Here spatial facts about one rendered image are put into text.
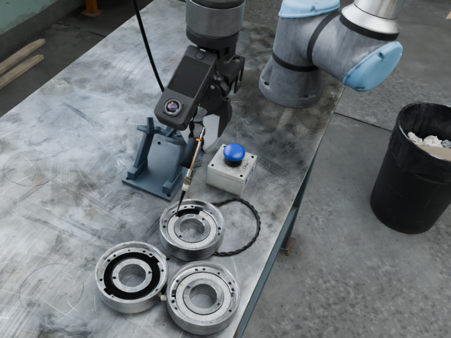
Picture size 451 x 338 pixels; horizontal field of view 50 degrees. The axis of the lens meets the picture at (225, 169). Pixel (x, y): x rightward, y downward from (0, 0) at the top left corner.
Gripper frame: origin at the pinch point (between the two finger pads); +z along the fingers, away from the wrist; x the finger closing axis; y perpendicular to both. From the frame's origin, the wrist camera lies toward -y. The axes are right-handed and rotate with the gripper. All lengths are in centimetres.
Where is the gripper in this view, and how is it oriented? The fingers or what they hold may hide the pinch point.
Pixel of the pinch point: (196, 146)
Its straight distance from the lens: 77.1
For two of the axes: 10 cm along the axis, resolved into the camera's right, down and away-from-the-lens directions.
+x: -9.1, -3.5, 2.3
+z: -1.0, 7.1, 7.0
